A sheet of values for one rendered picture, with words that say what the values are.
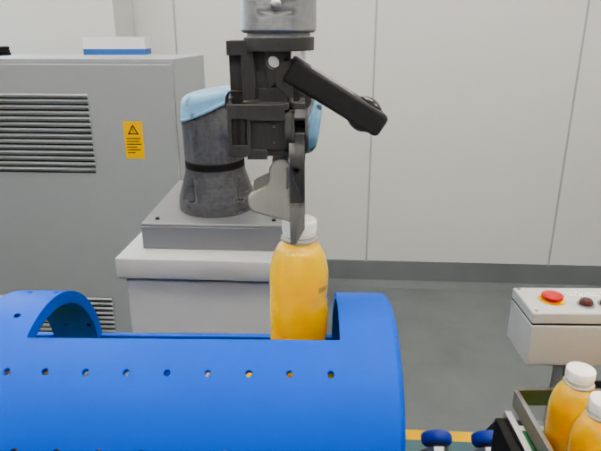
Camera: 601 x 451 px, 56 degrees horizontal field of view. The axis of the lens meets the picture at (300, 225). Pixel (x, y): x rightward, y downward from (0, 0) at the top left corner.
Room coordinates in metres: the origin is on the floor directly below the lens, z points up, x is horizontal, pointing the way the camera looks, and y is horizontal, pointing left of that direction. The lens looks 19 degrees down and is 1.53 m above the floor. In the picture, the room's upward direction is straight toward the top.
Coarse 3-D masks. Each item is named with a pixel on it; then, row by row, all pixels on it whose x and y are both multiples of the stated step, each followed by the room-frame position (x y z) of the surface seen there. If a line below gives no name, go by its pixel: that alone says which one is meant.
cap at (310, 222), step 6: (306, 216) 0.60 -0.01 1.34; (312, 216) 0.60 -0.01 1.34; (282, 222) 0.59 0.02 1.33; (288, 222) 0.58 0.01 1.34; (306, 222) 0.58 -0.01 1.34; (312, 222) 0.58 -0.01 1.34; (282, 228) 0.59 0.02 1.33; (288, 228) 0.58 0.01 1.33; (306, 228) 0.58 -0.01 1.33; (312, 228) 0.58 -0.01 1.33; (288, 234) 0.58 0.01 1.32; (306, 234) 0.58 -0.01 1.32; (312, 234) 0.58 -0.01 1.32
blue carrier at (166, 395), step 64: (0, 320) 0.56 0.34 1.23; (64, 320) 0.71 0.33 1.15; (384, 320) 0.56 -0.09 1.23; (0, 384) 0.49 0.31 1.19; (64, 384) 0.49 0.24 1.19; (128, 384) 0.49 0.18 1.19; (192, 384) 0.49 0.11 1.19; (256, 384) 0.49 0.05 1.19; (320, 384) 0.49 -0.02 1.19; (384, 384) 0.49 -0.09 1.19; (0, 448) 0.46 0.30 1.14; (64, 448) 0.46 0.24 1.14; (128, 448) 0.46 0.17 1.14; (192, 448) 0.46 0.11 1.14; (256, 448) 0.46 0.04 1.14; (320, 448) 0.46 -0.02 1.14; (384, 448) 0.46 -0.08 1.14
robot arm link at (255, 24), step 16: (240, 0) 0.58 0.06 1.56; (256, 0) 0.56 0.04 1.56; (272, 0) 0.55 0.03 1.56; (288, 0) 0.56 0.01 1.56; (304, 0) 0.56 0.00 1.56; (256, 16) 0.56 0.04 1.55; (272, 16) 0.55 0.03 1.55; (288, 16) 0.56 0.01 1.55; (304, 16) 0.56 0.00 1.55; (256, 32) 0.56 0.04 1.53; (272, 32) 0.56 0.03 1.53; (288, 32) 0.56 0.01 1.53; (304, 32) 0.57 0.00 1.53
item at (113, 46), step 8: (88, 40) 2.31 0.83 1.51; (96, 40) 2.31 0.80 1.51; (104, 40) 2.32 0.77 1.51; (112, 40) 2.32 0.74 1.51; (120, 40) 2.32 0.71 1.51; (128, 40) 2.32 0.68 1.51; (136, 40) 2.32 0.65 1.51; (144, 40) 2.33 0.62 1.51; (88, 48) 2.31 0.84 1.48; (96, 48) 2.31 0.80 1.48; (104, 48) 2.31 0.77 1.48; (112, 48) 2.32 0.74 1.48; (120, 48) 2.32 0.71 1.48; (128, 48) 2.32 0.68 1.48; (136, 48) 2.32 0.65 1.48; (144, 48) 2.33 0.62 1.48; (88, 56) 2.31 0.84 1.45; (96, 56) 2.31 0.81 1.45; (104, 56) 2.31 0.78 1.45; (112, 56) 2.32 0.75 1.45; (120, 56) 2.32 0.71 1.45; (128, 56) 2.32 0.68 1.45; (136, 56) 2.32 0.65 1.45; (144, 56) 2.33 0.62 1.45
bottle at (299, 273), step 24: (288, 240) 0.58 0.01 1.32; (312, 240) 0.58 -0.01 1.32; (288, 264) 0.57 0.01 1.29; (312, 264) 0.57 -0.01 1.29; (288, 288) 0.56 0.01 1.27; (312, 288) 0.56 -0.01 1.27; (288, 312) 0.56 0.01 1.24; (312, 312) 0.56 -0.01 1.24; (288, 336) 0.56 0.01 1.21; (312, 336) 0.56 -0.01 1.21
